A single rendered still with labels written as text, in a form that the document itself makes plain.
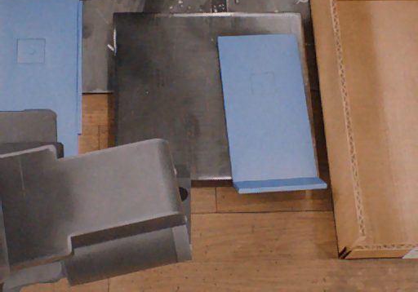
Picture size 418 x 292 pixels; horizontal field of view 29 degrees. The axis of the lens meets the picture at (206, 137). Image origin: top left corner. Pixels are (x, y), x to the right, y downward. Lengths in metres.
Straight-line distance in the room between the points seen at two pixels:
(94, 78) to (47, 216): 0.38
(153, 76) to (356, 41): 0.19
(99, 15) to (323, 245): 0.29
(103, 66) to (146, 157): 0.37
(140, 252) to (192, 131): 0.32
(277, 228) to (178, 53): 0.17
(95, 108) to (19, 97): 0.12
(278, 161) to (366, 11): 0.19
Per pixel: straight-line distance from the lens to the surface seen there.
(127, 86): 0.69
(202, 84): 0.69
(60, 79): 0.60
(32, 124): 0.46
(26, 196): 0.35
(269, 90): 0.69
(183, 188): 0.42
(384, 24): 0.77
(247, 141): 0.67
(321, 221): 0.68
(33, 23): 0.63
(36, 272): 0.37
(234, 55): 0.70
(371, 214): 0.69
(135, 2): 0.75
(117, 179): 0.35
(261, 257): 0.66
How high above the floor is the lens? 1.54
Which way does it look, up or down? 67 degrees down
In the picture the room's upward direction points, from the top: 12 degrees clockwise
